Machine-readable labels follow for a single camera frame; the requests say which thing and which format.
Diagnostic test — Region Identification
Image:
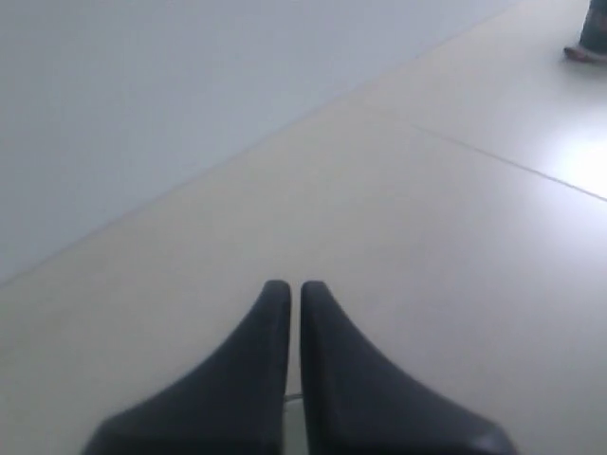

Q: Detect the distant person's leg and shoe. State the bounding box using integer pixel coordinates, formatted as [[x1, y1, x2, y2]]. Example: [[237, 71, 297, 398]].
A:
[[563, 0, 606, 64]]

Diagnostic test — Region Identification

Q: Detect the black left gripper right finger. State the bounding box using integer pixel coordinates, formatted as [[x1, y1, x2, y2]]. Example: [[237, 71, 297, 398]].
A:
[[300, 281, 515, 454]]

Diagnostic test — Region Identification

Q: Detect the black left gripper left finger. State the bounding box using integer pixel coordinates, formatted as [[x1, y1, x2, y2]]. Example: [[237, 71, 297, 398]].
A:
[[84, 281, 291, 455]]

